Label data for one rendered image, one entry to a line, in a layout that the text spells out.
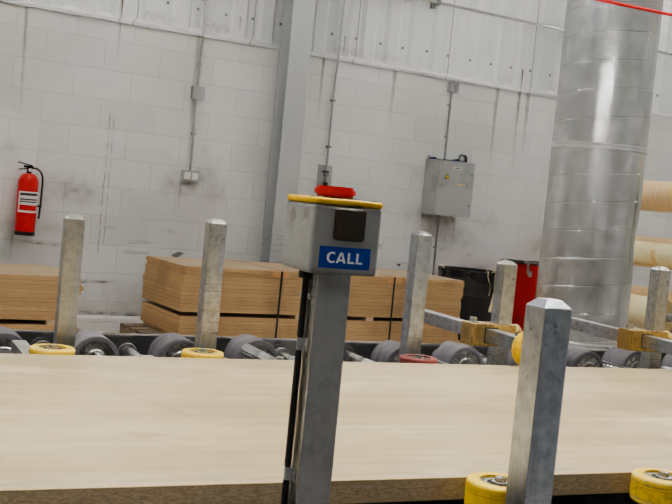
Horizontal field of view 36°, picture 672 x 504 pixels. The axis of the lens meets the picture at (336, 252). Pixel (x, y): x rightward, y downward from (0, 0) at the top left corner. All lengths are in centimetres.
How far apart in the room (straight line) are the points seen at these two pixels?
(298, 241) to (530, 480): 36
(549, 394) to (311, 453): 27
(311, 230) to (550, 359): 31
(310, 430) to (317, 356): 7
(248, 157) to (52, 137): 164
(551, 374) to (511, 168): 915
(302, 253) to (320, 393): 13
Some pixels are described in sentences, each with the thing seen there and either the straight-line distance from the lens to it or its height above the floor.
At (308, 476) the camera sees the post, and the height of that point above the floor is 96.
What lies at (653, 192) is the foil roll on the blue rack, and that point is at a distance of 873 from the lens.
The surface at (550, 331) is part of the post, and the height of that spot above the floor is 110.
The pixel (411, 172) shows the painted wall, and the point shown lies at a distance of 955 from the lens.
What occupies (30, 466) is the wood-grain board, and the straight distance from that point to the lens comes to 119.
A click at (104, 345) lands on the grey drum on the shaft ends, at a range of 244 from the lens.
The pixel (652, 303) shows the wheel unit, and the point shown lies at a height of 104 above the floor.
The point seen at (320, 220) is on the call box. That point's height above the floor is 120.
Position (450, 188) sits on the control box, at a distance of 953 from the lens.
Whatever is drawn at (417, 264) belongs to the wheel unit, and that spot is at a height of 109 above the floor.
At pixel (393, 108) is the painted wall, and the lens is 944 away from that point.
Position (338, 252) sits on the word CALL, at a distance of 95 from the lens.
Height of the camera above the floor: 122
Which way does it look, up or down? 3 degrees down
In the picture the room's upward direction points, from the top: 6 degrees clockwise
